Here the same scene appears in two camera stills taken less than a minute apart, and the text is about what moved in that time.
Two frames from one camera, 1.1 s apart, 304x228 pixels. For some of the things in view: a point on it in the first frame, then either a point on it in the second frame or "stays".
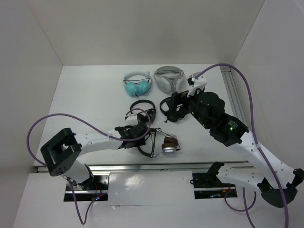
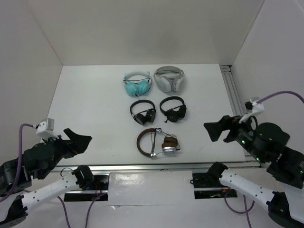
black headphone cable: x=153 y=137 stays
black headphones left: x=147 y=116 stays
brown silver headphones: x=169 y=145 stays
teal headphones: x=137 y=83 stays
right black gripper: x=177 y=98 -> x=213 y=128
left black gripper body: x=139 y=142 -> x=63 y=149
